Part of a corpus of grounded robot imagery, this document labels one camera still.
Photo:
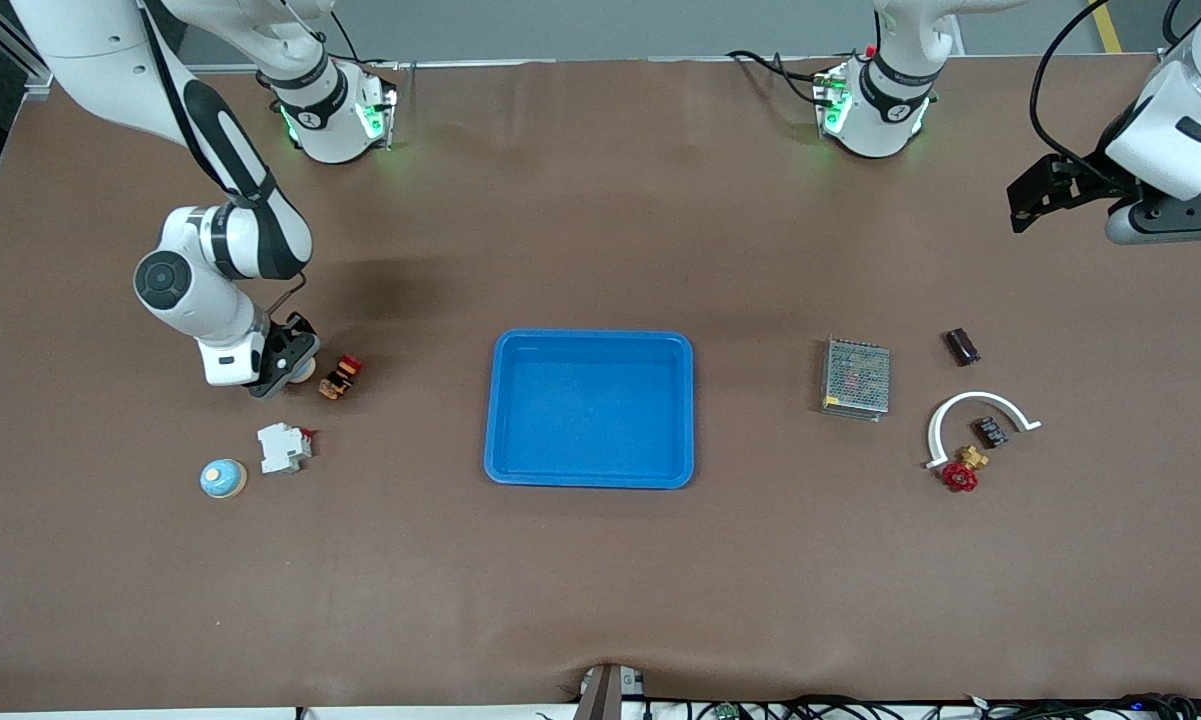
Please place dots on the blue plastic tray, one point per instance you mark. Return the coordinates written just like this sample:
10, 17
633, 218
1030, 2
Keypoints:
600, 420

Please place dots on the black cylindrical capacitor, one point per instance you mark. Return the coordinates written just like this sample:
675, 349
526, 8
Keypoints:
963, 347

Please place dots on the brass valve red handwheel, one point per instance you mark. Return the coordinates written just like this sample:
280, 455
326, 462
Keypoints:
959, 477

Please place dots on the white curved plastic bracket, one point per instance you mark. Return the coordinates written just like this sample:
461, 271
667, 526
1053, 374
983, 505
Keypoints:
970, 398

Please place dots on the small black relay block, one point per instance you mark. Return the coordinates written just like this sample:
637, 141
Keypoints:
990, 432

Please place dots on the aluminium frame corner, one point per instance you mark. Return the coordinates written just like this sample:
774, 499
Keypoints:
40, 88

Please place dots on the white circuit breaker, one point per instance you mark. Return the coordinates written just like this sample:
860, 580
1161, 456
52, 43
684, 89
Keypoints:
280, 448

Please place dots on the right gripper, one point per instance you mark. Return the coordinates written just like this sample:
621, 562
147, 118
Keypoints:
295, 345

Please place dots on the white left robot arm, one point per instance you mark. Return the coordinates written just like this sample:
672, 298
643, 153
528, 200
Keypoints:
890, 100

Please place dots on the light blue desk bell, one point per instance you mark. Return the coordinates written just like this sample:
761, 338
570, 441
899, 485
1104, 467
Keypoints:
223, 480
306, 374

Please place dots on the orange red button switch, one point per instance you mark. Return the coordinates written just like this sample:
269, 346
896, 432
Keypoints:
338, 380

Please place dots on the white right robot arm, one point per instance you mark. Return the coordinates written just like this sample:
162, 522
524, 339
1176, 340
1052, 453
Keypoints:
90, 40

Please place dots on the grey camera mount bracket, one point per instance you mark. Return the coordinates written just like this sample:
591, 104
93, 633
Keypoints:
605, 695

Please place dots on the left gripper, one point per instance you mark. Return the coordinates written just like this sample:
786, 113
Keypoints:
1088, 176

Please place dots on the metal mesh power supply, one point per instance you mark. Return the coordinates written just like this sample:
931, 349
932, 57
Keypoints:
856, 378

